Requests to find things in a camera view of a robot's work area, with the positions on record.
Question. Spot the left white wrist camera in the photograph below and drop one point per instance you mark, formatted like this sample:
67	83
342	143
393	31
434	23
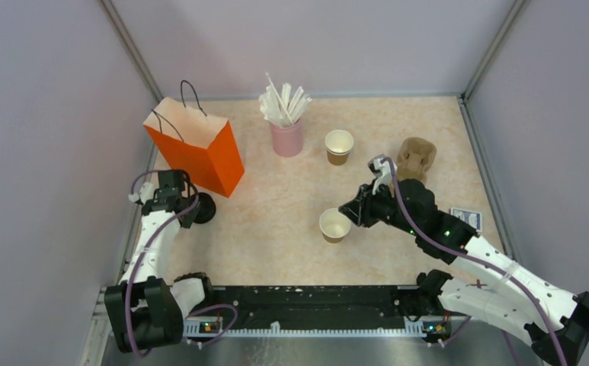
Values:
145	193

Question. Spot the bundle of white wrapped straws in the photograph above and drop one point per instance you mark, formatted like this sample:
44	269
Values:
283	107

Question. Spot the brown paper coffee cup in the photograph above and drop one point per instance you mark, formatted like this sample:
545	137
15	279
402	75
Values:
334	225

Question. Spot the blue playing card deck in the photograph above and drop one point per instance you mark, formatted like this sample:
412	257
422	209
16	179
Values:
471	217

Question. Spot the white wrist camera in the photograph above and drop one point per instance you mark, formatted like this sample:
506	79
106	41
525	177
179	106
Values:
384	170
145	193

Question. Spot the black plastic lid stack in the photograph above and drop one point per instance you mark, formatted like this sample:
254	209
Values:
206	208

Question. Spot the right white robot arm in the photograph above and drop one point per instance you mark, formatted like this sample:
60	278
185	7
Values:
552	321

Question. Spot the pink cylindrical straw holder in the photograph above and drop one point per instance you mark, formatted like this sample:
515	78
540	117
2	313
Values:
287	141

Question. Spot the orange paper bag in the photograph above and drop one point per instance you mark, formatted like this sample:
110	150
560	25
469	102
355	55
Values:
191	139

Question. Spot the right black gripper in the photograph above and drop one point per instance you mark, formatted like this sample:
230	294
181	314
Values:
360	208

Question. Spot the stack of brown paper cups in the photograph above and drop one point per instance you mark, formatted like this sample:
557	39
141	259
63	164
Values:
339	144

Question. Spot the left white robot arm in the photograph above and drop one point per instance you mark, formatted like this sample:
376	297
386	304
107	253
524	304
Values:
143	311

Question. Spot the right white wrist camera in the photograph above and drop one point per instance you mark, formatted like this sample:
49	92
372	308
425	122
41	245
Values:
384	170

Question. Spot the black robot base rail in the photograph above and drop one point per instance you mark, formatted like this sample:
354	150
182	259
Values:
316	311

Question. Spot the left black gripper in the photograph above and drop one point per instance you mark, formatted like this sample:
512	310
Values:
187	223

